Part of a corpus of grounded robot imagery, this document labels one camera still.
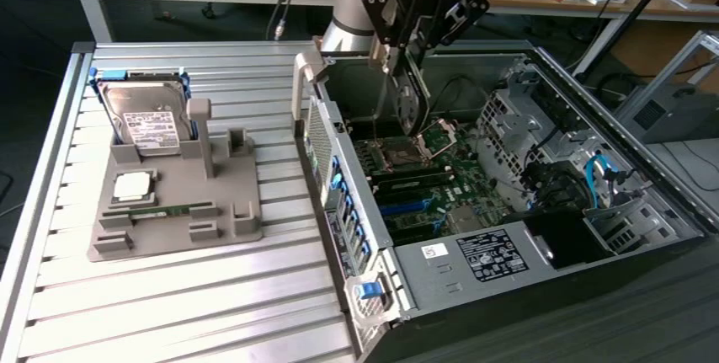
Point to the graphics card with metal bracket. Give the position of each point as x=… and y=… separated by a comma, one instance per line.
x=410, y=102

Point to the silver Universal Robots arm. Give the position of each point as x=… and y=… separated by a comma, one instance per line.
x=351, y=13

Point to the perforated metal drive cage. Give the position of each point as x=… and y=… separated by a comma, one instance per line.
x=506, y=127

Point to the metal socket cover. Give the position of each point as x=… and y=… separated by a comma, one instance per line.
x=443, y=137

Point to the black tripod pole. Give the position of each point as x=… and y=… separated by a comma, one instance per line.
x=628, y=17

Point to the CPU socket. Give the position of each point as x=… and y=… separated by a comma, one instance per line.
x=402, y=154

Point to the green motherboard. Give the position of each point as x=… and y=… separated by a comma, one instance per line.
x=466, y=182

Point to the black RAM stick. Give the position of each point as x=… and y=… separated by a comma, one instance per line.
x=410, y=182

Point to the grey computer tower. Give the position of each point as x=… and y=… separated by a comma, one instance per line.
x=674, y=114

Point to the hard disk in blue carrier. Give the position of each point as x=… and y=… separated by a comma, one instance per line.
x=146, y=102

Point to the grey chipset heatsink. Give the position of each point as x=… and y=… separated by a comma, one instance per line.
x=466, y=220

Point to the grey plastic parts rack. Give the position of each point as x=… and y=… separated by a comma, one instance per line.
x=180, y=186

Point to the silver CPU chip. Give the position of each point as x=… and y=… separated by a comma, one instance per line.
x=132, y=186

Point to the green RAM stick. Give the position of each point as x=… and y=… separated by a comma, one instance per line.
x=160, y=211

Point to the grey power supply unit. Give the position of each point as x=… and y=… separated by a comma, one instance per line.
x=438, y=279

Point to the blue case latch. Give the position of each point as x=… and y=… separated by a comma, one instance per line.
x=371, y=289

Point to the open black PC case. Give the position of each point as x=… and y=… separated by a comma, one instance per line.
x=506, y=329

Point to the aluminium profile frame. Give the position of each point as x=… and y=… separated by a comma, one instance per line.
x=691, y=51

